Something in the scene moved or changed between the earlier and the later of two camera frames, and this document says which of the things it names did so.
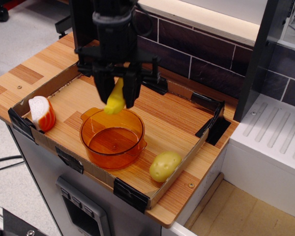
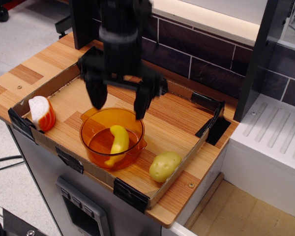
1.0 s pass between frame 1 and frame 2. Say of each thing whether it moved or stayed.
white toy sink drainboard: stayed
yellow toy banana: moved
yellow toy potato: stayed
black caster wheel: stayed
